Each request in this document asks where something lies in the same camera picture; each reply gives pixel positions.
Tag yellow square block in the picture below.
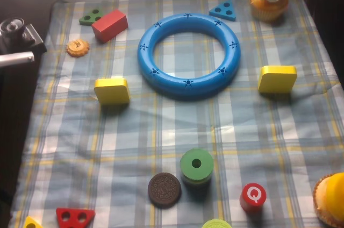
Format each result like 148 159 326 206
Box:
257 65 298 95
94 77 131 105

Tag red rectangular block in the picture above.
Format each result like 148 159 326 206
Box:
91 8 129 44

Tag blue triangle block with holes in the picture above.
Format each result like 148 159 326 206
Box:
209 0 237 22

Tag tan toy biscuit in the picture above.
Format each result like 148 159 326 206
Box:
66 38 90 58

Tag green triangle block with holes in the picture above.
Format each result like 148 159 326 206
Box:
78 8 105 26

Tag red cylinder block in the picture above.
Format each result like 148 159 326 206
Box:
239 182 267 214

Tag red triangle block with holes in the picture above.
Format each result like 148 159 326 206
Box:
55 207 96 228

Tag orange toy cupcake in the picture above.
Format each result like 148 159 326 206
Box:
312 172 344 228

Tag yellow triangle block with holes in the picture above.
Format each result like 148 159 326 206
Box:
23 216 44 228

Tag blue plaid cloth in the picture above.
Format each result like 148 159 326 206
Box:
10 0 344 228

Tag chocolate sandwich cookie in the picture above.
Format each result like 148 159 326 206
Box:
147 172 182 209

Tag green sandwich cookie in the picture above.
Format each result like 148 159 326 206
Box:
200 219 233 228

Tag silver metal bar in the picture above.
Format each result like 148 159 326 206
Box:
0 52 35 68

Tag blue plastic ring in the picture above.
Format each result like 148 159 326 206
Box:
137 12 241 102

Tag rainbow discs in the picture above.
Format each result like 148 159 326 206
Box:
179 148 214 187

